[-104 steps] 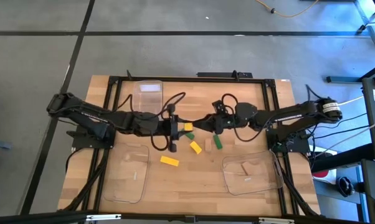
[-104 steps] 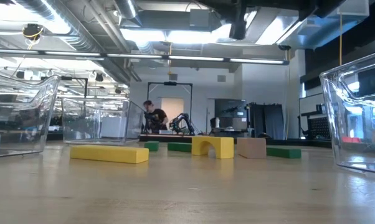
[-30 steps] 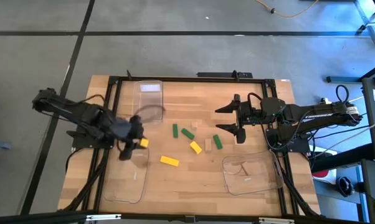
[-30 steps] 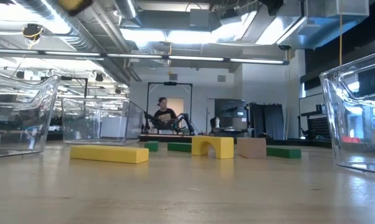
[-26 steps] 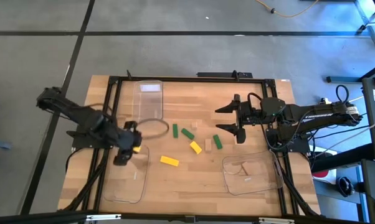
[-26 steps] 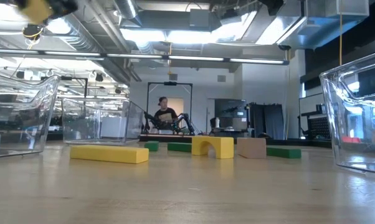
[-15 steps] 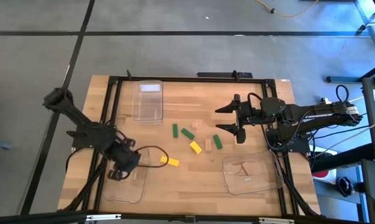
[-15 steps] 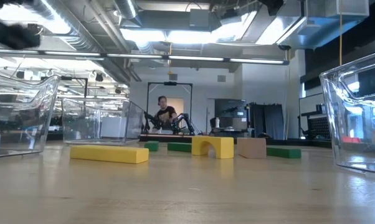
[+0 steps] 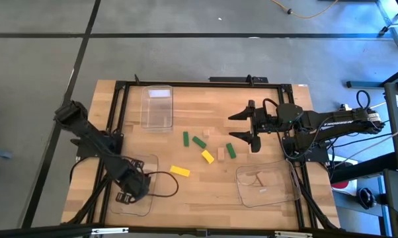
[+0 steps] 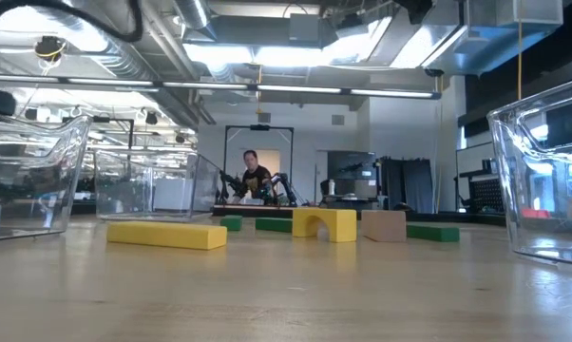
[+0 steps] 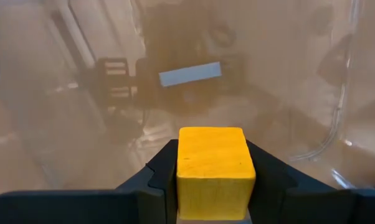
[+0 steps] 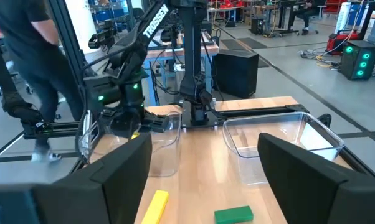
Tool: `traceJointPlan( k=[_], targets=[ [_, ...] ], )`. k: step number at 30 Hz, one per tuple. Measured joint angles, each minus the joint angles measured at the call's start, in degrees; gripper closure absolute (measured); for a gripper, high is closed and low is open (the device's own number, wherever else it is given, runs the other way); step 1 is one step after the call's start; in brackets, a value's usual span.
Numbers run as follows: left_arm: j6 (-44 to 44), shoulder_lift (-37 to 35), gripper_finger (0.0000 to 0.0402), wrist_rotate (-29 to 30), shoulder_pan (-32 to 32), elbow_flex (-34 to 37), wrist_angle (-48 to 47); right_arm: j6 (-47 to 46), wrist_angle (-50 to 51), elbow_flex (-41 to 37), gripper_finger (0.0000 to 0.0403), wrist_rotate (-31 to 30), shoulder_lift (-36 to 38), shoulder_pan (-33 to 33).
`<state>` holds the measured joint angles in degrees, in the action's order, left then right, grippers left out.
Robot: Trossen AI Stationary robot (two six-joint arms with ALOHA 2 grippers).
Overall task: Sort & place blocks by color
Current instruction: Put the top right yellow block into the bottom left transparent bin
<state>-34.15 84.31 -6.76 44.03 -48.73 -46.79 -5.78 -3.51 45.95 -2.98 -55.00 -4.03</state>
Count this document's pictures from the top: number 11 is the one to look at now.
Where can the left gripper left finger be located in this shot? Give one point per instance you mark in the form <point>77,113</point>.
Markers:
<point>81,208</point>

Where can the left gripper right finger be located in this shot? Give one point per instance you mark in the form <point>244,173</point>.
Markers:
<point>299,205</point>

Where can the yellow cube block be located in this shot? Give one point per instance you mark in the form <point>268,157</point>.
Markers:
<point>215,174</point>

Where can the clear plastic bin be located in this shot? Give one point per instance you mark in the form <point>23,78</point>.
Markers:
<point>190,74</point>

